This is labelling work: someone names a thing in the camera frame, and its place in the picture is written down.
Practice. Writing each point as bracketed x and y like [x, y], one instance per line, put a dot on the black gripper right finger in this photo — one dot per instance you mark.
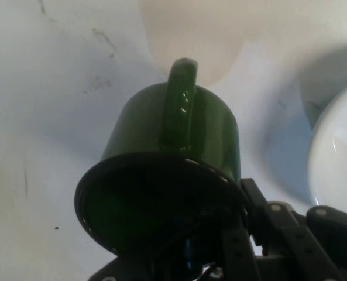
[296, 234]

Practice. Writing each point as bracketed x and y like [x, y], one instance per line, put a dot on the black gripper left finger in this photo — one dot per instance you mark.
[240, 254]

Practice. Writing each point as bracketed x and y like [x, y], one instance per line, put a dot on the green enamel mug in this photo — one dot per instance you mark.
[144, 126]

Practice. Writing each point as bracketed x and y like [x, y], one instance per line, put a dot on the white ceramic bowl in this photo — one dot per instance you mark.
[340, 152]

